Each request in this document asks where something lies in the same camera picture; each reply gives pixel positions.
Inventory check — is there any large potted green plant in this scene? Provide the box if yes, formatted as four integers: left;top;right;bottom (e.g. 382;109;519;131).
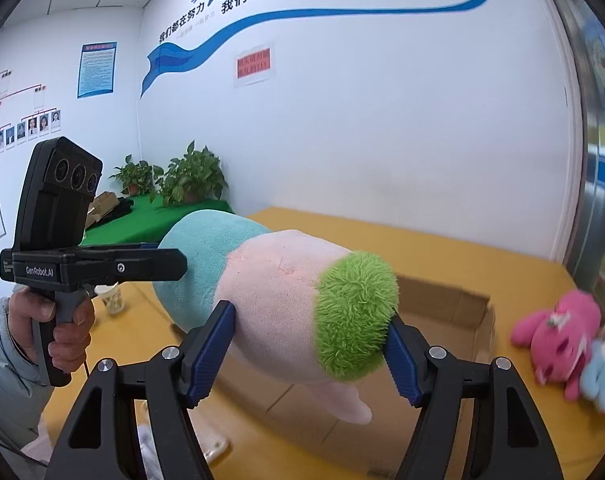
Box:
152;141;229;207

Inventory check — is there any red wall sign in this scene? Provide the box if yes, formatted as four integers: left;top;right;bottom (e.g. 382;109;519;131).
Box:
234;47;274;88

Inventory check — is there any light blue plush toy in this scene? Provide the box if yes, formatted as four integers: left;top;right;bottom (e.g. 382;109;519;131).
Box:
580;337;605;413

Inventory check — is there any cream phone case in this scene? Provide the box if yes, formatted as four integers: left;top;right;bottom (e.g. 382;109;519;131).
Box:
195;432;232;465

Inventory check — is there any blue framed wall notice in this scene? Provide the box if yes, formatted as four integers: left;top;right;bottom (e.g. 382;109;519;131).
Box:
76;42;118;99

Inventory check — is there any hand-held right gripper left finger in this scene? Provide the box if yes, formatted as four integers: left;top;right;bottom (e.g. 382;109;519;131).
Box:
45;300;236;480

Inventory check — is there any cartoon door sticker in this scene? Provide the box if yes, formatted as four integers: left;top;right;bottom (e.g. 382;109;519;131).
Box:
585;30;605;97

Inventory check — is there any teal pink green plush toy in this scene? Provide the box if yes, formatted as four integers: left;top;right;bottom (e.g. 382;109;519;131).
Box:
151;209;401;425

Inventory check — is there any black item beside plants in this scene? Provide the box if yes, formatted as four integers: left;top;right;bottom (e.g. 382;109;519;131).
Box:
100;197;134;221

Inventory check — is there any metal framed glass door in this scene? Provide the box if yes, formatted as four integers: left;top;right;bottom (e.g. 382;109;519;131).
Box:
537;0;605;311

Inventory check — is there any green covered side table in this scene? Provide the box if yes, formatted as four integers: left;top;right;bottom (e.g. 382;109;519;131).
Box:
80;194;236;247

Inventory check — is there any small potted green plant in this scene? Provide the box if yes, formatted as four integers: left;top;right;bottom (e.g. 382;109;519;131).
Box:
108;154;156;197

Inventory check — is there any person's left forearm grey sleeve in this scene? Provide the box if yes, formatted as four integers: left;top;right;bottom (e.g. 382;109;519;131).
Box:
0;295;50;463

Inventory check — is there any large cardboard box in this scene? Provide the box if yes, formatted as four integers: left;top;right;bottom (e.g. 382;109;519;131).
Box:
170;279;498;480

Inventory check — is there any wall photo chart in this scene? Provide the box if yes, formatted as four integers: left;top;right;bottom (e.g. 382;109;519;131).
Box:
0;55;63;161

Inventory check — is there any yellow wooden desktop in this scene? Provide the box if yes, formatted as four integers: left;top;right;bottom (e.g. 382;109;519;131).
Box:
42;206;605;480

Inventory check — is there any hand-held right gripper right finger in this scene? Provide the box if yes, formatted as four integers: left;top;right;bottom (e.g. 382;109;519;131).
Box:
383;316;566;480

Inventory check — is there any blue ribbon wall decal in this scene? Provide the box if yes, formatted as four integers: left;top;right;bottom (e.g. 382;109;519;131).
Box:
140;0;491;100

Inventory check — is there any person's left hand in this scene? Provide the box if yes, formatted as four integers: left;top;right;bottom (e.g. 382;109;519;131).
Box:
8;284;96;377

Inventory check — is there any small brown cardboard box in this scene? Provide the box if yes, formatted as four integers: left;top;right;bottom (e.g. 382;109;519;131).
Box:
85;191;119;228

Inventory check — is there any white paper cup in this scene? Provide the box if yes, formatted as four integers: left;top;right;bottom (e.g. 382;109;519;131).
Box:
95;284;126;316

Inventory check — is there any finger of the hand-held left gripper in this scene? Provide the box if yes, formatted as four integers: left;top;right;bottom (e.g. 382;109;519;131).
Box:
97;243;188;285

